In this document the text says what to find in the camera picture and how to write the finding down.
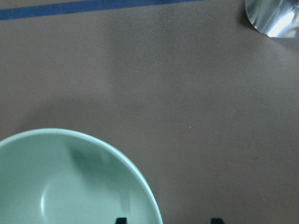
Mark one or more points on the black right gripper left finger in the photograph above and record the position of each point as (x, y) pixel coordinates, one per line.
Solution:
(121, 220)

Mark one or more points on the light green bowl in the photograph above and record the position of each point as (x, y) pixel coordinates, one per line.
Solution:
(58, 176)

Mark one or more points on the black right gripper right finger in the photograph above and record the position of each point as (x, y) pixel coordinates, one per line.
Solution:
(217, 221)

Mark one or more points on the metal ice scoop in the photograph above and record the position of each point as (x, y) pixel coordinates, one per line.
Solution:
(274, 18)

